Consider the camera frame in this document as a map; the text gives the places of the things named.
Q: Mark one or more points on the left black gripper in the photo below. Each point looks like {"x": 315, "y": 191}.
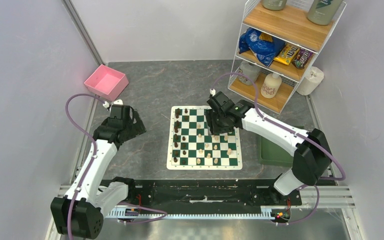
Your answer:
{"x": 137, "y": 128}

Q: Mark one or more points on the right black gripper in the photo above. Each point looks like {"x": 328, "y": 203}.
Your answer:
{"x": 210, "y": 116}

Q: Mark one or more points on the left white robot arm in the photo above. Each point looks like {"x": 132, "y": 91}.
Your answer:
{"x": 81, "y": 210}

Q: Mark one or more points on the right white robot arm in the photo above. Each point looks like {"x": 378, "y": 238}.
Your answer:
{"x": 309, "y": 149}

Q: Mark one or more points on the dark chess rook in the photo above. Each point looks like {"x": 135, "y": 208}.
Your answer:
{"x": 178, "y": 112}

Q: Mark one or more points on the green white chess mat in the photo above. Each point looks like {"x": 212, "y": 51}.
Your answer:
{"x": 190, "y": 148}

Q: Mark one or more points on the pink plastic bin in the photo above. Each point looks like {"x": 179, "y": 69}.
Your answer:
{"x": 106, "y": 82}

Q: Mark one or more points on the grey jar with lettering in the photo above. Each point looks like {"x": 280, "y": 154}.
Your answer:
{"x": 249, "y": 71}

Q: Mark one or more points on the cream soap bottle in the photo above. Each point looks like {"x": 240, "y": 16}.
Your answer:
{"x": 271, "y": 85}

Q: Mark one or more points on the green plastic tray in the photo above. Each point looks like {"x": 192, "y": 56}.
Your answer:
{"x": 277, "y": 147}

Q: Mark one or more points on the blue snack bag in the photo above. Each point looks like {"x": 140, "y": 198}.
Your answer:
{"x": 263, "y": 46}

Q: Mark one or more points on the yellow candy bag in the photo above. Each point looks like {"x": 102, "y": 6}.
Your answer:
{"x": 287, "y": 54}

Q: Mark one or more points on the white paper towel roll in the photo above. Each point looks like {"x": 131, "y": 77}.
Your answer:
{"x": 310, "y": 81}

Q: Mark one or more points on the brown candy bag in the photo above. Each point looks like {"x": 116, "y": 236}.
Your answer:
{"x": 302, "y": 58}

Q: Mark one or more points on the green bottle top left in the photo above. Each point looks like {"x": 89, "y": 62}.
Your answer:
{"x": 274, "y": 5}

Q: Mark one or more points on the green bottle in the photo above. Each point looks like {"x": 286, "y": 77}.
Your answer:
{"x": 322, "y": 12}
{"x": 274, "y": 5}

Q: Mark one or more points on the green bottle top right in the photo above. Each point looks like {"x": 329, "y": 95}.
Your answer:
{"x": 322, "y": 12}

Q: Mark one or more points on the white wire wooden shelf rack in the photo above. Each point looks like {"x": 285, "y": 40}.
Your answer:
{"x": 292, "y": 26}

